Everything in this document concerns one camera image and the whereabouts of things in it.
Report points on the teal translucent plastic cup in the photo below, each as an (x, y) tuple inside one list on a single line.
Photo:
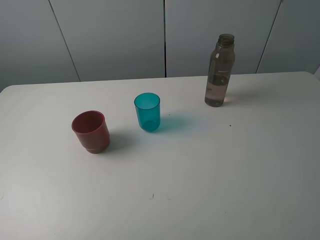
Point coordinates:
[(147, 106)]

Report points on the red plastic cup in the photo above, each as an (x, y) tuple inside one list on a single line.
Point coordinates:
[(91, 130)]

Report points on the smoky transparent plastic bottle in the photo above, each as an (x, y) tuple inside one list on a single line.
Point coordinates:
[(219, 72)]

